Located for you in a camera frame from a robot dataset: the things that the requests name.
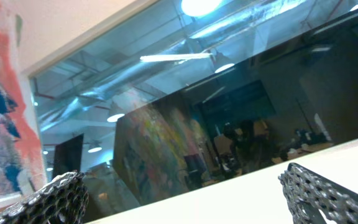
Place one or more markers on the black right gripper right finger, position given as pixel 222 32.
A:
pixel 312 198

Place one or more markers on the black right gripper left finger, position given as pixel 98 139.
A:
pixel 63 200

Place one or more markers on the colourful wall mural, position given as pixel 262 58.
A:
pixel 21 159

